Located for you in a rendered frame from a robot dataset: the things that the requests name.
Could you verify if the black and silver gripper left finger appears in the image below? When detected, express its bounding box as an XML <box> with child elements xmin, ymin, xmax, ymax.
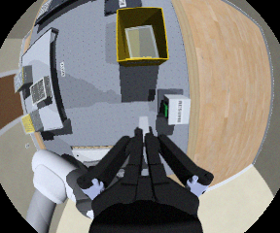
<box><xmin>77</xmin><ymin>116</ymin><xmax>145</xmax><ymax>206</ymax></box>

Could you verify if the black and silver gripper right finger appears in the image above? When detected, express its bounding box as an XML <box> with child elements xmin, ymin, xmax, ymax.
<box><xmin>144</xmin><ymin>116</ymin><xmax>214</xmax><ymax>205</ymax></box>

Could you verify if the yellow waste bin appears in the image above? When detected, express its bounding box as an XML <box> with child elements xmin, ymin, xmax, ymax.
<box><xmin>117</xmin><ymin>7</ymin><xmax>169</xmax><ymax>67</ymax></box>

